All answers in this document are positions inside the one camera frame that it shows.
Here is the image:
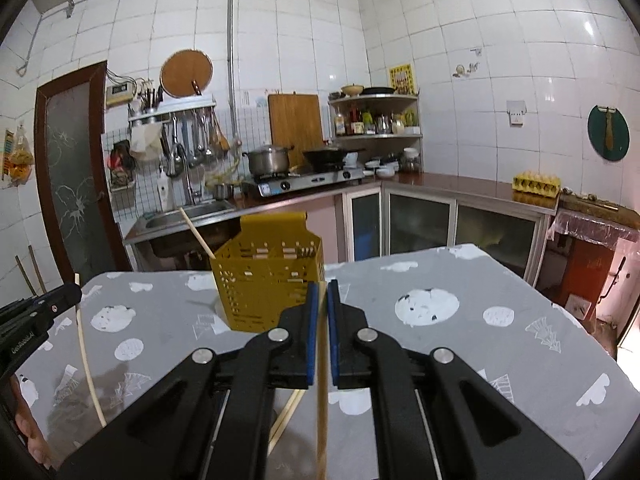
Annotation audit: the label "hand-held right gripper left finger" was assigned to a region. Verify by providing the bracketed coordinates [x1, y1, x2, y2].
[55, 281, 321, 480]

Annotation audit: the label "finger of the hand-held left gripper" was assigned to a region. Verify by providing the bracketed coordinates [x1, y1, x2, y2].
[0, 282, 82, 311]
[0, 291, 82, 333]

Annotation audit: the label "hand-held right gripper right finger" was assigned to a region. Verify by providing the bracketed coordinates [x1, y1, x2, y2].
[327, 281, 586, 480]

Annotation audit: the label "yellow perforated utensil holder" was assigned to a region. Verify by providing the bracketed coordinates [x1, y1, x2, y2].
[210, 212, 325, 333]

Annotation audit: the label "row of hanging kitchen utensils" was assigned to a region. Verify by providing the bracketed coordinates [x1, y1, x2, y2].
[160, 108, 232, 177]

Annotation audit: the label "person's left hand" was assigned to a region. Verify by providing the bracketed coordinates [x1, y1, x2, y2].
[9, 375, 56, 468]

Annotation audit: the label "leaning wooden sticks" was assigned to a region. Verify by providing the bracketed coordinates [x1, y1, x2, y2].
[14, 245, 49, 297]

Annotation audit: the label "pink cabinet front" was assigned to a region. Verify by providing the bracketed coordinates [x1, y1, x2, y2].
[280, 195, 344, 267]

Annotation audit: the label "brown framed glass door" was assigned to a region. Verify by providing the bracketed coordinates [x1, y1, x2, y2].
[35, 60, 132, 287]

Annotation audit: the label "grey patterned tablecloth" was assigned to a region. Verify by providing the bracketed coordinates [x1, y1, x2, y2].
[10, 244, 638, 480]

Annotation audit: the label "hanging plastic bags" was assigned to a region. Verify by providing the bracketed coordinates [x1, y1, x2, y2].
[0, 124, 36, 184]

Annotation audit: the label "red mesh bag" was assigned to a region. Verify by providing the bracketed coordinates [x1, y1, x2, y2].
[107, 140, 137, 192]

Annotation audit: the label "glass door base cabinets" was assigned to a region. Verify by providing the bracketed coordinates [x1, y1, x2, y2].
[342, 185, 552, 287]

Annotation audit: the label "steel gas stove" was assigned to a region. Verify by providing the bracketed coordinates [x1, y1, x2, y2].
[250, 167, 365, 197]

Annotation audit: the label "steel sink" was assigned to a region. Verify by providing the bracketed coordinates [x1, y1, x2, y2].
[144, 199, 237, 232]

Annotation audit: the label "stack of white bowls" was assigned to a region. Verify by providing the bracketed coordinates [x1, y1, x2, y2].
[364, 157, 399, 180]

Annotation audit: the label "white hanging cloth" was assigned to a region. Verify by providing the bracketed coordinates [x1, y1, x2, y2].
[129, 125, 164, 162]

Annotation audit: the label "steel faucet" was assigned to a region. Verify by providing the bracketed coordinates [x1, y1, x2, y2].
[172, 144, 202, 206]

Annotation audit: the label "black wok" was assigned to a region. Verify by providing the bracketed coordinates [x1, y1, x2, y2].
[301, 146, 367, 171]

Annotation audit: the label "steel pot with lid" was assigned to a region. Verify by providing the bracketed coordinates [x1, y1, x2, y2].
[242, 144, 295, 176]

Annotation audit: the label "dark red kitchen counter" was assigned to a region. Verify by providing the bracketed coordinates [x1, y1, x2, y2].
[124, 172, 562, 242]

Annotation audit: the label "steel corner shelf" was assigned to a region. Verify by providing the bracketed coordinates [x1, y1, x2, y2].
[327, 92, 424, 142]

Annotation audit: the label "beige electric box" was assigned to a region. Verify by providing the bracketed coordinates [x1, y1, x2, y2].
[104, 83, 137, 107]

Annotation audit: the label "rectangular wooden cutting board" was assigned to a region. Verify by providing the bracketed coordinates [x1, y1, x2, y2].
[267, 93, 325, 167]

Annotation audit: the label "steel cutlery holder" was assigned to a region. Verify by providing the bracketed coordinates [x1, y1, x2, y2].
[137, 85, 164, 114]

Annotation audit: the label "row of condiment bottles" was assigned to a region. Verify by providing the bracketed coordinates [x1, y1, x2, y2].
[333, 106, 419, 136]

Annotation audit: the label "yellow egg tray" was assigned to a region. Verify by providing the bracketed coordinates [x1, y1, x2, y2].
[512, 171, 561, 197]

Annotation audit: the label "round wooden board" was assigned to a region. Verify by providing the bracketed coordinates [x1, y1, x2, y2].
[160, 49, 214, 99]

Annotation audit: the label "plastic covered wooden table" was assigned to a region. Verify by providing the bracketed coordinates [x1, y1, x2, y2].
[546, 194, 640, 243]

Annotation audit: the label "steel wall rack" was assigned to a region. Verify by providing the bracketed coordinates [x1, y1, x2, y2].
[127, 100, 218, 124]

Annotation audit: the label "yellow wall poster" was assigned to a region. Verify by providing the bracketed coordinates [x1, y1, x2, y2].
[389, 63, 415, 95]

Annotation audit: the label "grey wall pipe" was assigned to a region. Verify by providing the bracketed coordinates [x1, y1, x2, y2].
[226, 0, 239, 147]

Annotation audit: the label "green round wall hanging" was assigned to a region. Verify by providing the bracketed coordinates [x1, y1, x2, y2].
[587, 105, 630, 162]

